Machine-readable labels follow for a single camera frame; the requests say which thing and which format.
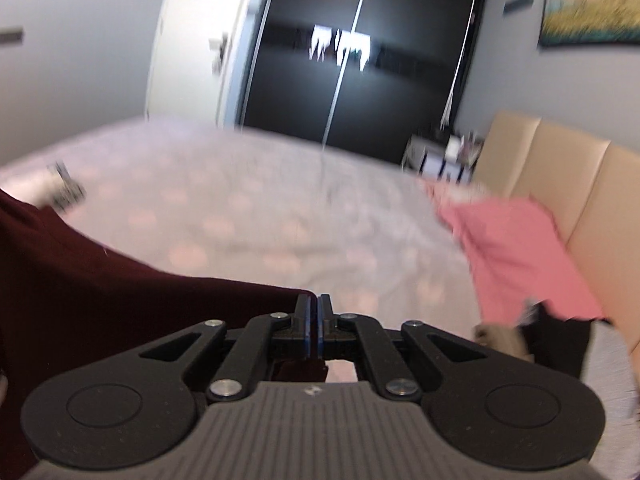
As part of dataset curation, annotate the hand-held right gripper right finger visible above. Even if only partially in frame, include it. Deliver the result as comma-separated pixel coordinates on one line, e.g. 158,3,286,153
319,294,511,402

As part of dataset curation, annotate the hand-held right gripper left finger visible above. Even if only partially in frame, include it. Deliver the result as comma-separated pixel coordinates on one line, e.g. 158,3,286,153
120,294,318,402

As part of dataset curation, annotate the maroon garment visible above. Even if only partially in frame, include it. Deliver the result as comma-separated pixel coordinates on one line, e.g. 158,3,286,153
0,187,328,480

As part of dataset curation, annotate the stack of folded clothes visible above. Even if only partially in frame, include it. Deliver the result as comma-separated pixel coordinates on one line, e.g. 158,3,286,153
472,297,633,428

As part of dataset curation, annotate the white and grey clothes pile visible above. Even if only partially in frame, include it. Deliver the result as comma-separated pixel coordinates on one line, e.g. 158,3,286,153
47,160,88,211
20,170,61,207

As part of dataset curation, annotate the bed with polka dot sheet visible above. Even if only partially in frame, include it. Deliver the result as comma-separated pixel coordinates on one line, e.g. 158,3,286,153
0,115,501,386

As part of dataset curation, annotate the pink pillow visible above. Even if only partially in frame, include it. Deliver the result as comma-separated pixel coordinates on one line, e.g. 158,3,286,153
435,195,608,323

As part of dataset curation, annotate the white nightstand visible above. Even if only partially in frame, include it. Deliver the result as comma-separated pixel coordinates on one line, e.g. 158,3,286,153
402,135,483,183

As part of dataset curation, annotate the dark sliding wardrobe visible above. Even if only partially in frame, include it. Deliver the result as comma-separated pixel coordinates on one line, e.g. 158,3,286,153
235,0,488,166

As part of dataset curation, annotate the beige padded headboard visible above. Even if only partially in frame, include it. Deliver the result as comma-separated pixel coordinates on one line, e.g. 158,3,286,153
472,110,640,361

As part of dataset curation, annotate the white door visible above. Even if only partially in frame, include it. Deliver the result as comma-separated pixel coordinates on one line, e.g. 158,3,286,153
145,0,271,131

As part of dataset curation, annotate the framed landscape painting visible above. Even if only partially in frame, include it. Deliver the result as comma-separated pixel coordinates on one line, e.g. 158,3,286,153
539,0,640,50

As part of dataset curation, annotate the photo frame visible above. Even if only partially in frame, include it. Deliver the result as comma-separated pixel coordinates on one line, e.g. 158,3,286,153
462,132,485,163

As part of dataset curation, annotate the white hanging cable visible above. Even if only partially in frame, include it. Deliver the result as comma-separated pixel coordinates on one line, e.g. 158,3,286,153
440,0,481,128

